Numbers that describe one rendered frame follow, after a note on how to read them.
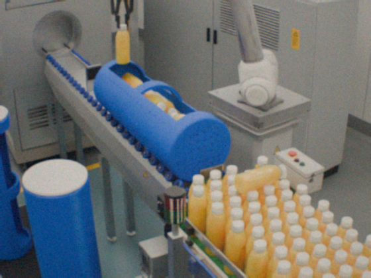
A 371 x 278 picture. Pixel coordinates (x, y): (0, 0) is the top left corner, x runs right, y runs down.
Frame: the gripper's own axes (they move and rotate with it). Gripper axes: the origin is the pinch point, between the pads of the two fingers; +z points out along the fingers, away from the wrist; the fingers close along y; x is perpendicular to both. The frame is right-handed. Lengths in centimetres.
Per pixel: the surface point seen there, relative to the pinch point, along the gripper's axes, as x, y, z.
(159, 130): 64, 12, 31
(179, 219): 124, 35, 30
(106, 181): -21, 7, 101
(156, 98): 38.1, 0.5, 28.8
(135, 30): -64, -35, 23
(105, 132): -1, 12, 59
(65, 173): 57, 51, 44
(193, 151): 76, 3, 37
